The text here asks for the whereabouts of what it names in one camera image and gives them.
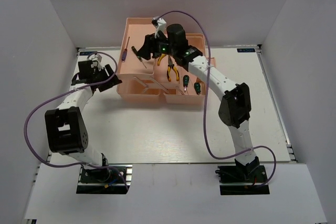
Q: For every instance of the blue handle screwdriver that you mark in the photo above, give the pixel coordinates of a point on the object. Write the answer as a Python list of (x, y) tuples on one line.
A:
[(125, 52)]

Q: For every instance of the blue label sticker right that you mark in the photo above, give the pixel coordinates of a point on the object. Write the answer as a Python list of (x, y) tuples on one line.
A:
[(245, 50)]

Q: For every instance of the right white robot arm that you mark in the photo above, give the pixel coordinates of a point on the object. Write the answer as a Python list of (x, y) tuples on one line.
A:
[(235, 105)]

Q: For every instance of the thin black green screwdriver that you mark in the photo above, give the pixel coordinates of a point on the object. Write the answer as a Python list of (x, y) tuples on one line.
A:
[(138, 57)]

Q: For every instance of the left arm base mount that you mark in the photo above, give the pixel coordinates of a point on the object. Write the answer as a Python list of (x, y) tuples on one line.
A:
[(103, 182)]

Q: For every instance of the blue label sticker left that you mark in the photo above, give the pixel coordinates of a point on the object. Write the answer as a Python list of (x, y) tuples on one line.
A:
[(87, 53)]

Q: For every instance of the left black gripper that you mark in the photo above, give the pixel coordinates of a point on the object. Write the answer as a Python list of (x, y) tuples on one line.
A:
[(113, 81)]

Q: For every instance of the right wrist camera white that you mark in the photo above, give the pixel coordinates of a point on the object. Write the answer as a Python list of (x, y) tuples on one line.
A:
[(159, 24)]

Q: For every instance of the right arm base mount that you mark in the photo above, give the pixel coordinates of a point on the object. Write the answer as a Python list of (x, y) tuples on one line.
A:
[(232, 183)]

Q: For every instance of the blue label sticker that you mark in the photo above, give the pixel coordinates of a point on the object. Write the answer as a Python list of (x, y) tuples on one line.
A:
[(245, 50), (87, 53)]

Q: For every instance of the green stubby screwdriver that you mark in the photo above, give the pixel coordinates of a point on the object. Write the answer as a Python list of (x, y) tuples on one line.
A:
[(197, 88), (186, 80)]

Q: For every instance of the pink plastic toolbox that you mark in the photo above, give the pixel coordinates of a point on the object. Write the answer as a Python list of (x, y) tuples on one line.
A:
[(150, 84)]

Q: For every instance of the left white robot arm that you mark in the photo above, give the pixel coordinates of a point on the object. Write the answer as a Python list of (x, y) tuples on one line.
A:
[(65, 126)]

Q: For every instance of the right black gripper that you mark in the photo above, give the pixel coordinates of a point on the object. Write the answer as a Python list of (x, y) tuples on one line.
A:
[(150, 46)]

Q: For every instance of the yellow needle-nose pliers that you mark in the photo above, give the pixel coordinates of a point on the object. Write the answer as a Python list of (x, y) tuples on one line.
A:
[(171, 67)]

